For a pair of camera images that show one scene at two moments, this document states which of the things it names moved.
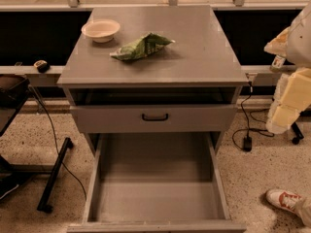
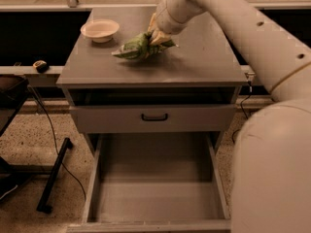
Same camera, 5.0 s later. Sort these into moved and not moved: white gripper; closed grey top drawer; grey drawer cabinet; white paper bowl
Moved: white gripper
Not moved: grey drawer cabinet; white paper bowl; closed grey top drawer
